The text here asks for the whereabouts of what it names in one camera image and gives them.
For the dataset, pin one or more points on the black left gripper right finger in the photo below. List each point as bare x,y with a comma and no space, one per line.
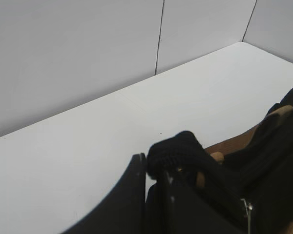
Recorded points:
186,213

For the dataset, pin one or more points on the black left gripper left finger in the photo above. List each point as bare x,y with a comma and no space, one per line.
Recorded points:
122,211

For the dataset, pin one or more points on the silver metal zipper pull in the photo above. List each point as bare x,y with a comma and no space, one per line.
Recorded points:
248,207

